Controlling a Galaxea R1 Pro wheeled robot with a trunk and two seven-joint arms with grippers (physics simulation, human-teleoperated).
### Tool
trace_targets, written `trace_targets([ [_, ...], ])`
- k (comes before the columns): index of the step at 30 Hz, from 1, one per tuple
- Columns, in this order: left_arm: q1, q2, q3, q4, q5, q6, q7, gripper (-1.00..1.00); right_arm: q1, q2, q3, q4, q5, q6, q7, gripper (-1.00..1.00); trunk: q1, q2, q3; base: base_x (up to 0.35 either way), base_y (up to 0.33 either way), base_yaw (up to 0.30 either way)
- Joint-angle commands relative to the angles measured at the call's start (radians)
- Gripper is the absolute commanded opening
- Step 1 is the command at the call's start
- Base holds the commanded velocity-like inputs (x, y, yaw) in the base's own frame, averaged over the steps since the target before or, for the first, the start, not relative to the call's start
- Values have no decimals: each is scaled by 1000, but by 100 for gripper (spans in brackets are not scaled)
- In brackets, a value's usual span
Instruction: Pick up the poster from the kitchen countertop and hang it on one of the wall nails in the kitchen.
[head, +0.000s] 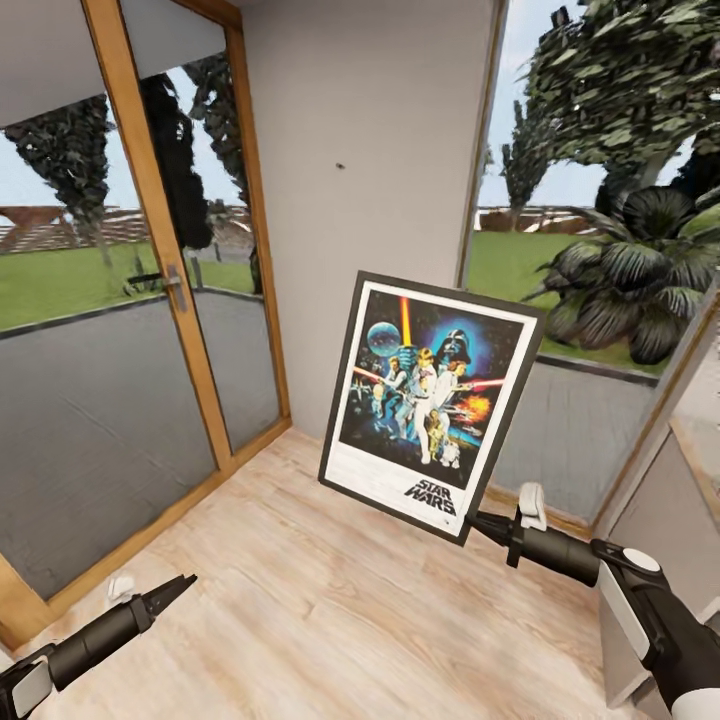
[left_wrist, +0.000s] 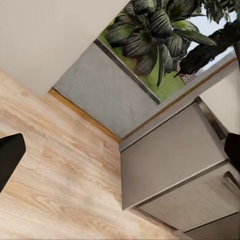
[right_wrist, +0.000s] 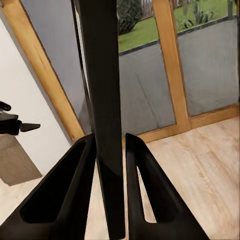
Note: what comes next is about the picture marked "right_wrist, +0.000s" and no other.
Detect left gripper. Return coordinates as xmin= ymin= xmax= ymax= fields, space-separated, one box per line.
xmin=0 ymin=113 xmax=41 ymax=136

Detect poster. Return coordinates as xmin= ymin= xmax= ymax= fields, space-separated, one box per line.
xmin=71 ymin=0 xmax=126 ymax=240

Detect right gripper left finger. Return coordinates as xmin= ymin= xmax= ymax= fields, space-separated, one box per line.
xmin=0 ymin=133 xmax=97 ymax=240

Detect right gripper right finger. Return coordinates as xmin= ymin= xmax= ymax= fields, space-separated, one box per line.
xmin=125 ymin=133 xmax=210 ymax=240

